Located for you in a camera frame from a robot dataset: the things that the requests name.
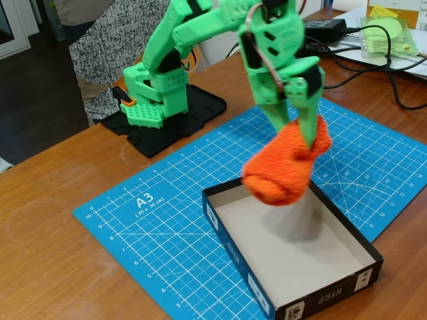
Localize orange fuzzy sock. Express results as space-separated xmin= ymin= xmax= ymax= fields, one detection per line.
xmin=242 ymin=115 xmax=333 ymax=207

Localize black cardboard box tray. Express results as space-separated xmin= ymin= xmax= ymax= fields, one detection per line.
xmin=201 ymin=176 xmax=384 ymax=320

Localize flat black power adapter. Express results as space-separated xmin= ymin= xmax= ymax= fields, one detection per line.
xmin=302 ymin=18 xmax=348 ymax=43

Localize white chair backrest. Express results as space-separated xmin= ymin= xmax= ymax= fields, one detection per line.
xmin=196 ymin=31 xmax=243 ymax=66

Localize plastic bag of green parts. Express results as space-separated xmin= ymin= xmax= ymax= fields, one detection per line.
xmin=359 ymin=15 xmax=420 ymax=61

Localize yellow sticky note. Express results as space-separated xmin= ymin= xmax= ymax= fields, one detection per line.
xmin=370 ymin=3 xmax=400 ymax=19

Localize white paper sheets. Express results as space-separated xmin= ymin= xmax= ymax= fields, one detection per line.
xmin=328 ymin=9 xmax=427 ymax=79

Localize brown cardboard package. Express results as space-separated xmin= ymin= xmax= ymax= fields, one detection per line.
xmin=366 ymin=0 xmax=427 ymax=30

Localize black and orange table clamp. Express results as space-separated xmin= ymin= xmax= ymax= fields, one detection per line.
xmin=111 ymin=85 xmax=136 ymax=108

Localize person in speckled garment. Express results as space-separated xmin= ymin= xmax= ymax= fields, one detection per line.
xmin=55 ymin=0 xmax=174 ymax=124

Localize blue A3 cutting mat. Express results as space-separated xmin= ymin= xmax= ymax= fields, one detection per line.
xmin=72 ymin=96 xmax=427 ymax=320

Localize white framed glass door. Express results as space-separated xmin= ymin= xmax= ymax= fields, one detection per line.
xmin=0 ymin=0 xmax=31 ymax=61

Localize thin grey adapter cable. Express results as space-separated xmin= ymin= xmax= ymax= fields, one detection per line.
xmin=225 ymin=41 xmax=243 ymax=59

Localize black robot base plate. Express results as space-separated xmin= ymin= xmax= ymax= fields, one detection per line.
xmin=100 ymin=83 xmax=228 ymax=159

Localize long black power cable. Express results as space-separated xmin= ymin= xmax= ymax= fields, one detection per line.
xmin=302 ymin=25 xmax=427 ymax=110

